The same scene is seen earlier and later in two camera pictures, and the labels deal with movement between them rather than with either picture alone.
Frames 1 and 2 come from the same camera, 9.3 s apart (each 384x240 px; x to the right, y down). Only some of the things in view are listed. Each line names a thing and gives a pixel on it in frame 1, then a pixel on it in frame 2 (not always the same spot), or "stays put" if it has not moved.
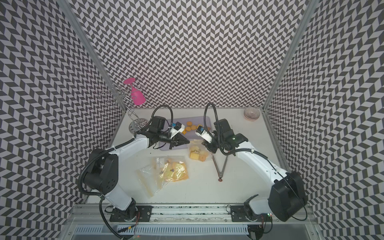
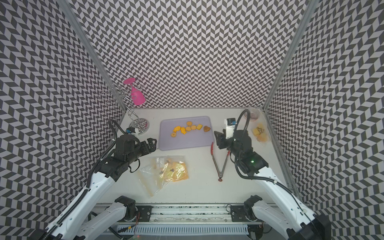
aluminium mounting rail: [212, 215] stays put
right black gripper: [209, 146] → [221, 139]
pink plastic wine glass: [137, 98] stays put
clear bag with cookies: [162, 170] stays put
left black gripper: [181, 139] → [152, 147]
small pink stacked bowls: [251, 114] stays put
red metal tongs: [220, 173] stays put
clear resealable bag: [197, 151] → [260, 131]
